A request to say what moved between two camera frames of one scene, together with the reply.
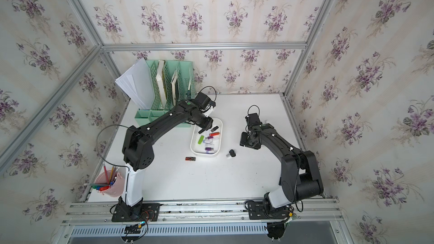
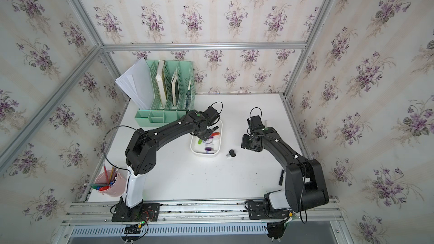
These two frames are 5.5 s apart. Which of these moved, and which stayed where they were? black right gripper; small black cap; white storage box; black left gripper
Moved: black left gripper
Stayed: white storage box; small black cap; black right gripper
